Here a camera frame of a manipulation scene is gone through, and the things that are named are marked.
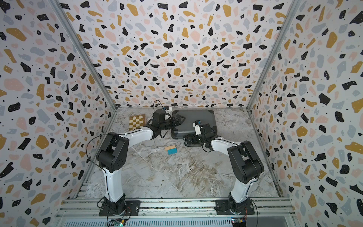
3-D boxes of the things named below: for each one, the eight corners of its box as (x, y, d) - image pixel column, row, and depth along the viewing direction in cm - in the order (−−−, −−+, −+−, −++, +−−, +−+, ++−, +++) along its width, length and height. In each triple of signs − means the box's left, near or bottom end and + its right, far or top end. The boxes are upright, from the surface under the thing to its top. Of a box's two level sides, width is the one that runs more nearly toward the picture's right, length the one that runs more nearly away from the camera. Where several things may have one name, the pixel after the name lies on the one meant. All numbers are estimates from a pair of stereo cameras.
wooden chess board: (130, 132, 108) (128, 129, 105) (130, 119, 116) (129, 116, 113) (146, 129, 110) (145, 126, 107) (145, 117, 118) (144, 113, 115)
